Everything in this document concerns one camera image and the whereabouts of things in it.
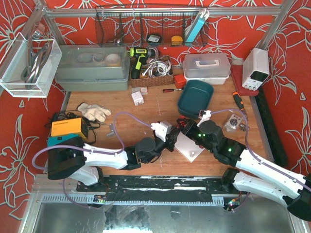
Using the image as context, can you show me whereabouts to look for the white base plate with pegs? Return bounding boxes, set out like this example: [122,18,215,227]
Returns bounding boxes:
[175,132,205,163]

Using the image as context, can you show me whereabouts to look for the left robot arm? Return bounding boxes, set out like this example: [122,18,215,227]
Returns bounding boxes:
[47,127,180,186]

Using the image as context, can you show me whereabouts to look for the white mesh hanging basket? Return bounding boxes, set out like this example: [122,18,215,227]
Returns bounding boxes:
[0,33,62,98]

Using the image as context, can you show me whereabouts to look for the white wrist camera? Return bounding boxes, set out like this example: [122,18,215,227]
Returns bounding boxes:
[197,110,211,127]
[151,121,172,142]

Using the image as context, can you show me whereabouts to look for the blue white board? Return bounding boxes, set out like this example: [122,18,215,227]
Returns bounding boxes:
[185,8,210,46]

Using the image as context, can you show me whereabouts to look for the red handled small tool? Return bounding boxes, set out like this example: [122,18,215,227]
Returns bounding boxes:
[162,88,183,93]

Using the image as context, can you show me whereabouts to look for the teal plastic tray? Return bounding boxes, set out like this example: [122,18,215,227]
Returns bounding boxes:
[177,80,214,120]

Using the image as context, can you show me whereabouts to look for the black round tape measure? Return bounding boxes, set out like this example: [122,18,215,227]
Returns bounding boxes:
[146,33,162,47]

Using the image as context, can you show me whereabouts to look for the aluminium frame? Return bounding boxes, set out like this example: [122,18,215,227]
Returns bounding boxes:
[21,0,292,46]

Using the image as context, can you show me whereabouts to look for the teal box device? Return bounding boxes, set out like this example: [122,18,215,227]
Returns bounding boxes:
[48,133,79,147]

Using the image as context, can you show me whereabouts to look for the white clear toolbox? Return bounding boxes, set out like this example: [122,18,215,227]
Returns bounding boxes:
[183,53,231,85]

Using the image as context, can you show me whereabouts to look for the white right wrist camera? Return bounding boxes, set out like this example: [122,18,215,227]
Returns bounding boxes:
[197,110,211,127]

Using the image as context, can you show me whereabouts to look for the red small box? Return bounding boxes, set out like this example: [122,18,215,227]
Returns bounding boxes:
[173,74,187,89]

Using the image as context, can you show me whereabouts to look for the white power supply unit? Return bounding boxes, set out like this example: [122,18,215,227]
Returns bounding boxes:
[242,48,269,91]

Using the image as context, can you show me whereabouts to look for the white power adapter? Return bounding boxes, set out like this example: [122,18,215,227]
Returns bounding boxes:
[131,91,144,106]

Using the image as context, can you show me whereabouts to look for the grey metal bracket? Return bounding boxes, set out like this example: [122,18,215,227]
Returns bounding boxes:
[106,124,115,137]

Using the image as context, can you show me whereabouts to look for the yellow box device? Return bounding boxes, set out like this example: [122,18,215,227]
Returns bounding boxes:
[51,117,89,139]

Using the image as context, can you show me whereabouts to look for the white coiled cables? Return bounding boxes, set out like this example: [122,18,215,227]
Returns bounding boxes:
[142,60,173,77]

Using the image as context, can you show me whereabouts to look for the brown wicker basket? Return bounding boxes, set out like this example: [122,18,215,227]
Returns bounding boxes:
[129,67,174,87]

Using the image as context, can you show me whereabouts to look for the yellow tape measure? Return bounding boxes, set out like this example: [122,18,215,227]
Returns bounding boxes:
[171,35,183,46]

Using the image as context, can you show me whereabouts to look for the small metal parts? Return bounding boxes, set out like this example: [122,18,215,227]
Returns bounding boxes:
[239,123,246,131]

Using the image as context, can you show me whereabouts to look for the grey plastic storage box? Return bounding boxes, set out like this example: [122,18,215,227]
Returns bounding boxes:
[54,45,130,92]

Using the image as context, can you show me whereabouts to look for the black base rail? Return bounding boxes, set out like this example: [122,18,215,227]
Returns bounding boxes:
[76,175,240,203]

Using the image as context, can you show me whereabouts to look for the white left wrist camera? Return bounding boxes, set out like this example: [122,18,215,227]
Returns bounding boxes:
[151,121,172,142]

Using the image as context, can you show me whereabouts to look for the black cable duct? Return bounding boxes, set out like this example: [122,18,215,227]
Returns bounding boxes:
[255,87,288,167]

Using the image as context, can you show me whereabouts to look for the white work glove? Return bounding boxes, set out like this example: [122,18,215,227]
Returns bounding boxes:
[77,102,111,123]

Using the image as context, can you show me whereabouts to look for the orange black screwdriver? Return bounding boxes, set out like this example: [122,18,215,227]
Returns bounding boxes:
[233,92,248,118]

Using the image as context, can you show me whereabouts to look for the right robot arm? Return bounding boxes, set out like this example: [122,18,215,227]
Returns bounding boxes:
[181,120,311,221]

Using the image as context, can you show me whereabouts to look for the black wire wall basket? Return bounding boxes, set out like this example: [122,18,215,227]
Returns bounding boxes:
[95,4,198,47]

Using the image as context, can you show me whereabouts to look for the green cordless drill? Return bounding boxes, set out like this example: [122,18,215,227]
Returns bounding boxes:
[130,47,156,79]

